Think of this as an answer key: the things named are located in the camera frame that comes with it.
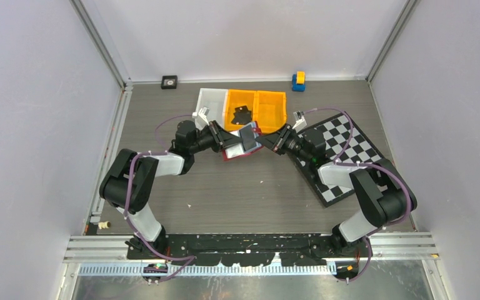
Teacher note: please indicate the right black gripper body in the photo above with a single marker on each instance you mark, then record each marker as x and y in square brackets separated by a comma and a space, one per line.
[291, 143]

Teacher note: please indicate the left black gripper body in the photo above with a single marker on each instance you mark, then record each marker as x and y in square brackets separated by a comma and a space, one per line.
[209, 140]

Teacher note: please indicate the dark grey credit card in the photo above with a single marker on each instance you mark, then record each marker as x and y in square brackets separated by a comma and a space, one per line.
[248, 136]

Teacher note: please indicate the red card holder wallet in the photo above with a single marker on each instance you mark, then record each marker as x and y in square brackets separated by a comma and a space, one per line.
[236, 151]

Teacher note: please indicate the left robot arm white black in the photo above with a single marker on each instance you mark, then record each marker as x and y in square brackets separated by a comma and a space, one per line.
[128, 183]

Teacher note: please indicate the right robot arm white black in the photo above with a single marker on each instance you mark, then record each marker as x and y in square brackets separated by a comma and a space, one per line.
[384, 197]

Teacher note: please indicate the black card in bin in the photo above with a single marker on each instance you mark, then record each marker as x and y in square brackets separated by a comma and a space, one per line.
[242, 115]

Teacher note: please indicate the orange bin with cards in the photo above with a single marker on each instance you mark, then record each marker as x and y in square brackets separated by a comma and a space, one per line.
[236, 98]

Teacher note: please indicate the empty orange bin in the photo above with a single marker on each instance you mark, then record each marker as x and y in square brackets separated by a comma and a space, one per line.
[270, 111]

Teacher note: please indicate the white plastic bin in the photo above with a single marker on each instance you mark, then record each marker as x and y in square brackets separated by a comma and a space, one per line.
[215, 101]

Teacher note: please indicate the black white checkerboard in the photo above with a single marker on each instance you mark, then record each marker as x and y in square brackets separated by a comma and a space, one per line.
[337, 135]

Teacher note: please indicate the blue yellow toy block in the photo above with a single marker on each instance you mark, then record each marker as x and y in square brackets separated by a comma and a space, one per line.
[299, 81]

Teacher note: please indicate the small black square box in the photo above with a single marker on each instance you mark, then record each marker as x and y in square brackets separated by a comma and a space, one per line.
[169, 82]

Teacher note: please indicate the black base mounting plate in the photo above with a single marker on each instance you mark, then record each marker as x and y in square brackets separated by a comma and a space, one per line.
[246, 250]

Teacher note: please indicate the small beige spool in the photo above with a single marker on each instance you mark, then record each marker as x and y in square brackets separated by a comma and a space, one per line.
[103, 225]

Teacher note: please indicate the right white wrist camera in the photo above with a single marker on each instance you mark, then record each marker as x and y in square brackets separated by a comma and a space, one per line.
[300, 121]

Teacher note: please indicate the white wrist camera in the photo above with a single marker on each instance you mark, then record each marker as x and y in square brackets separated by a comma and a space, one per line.
[300, 121]
[201, 115]

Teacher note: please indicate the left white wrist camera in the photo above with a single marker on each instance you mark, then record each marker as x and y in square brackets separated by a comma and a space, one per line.
[201, 115]

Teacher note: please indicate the aluminium rail frame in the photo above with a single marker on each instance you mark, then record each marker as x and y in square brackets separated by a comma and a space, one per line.
[106, 256]

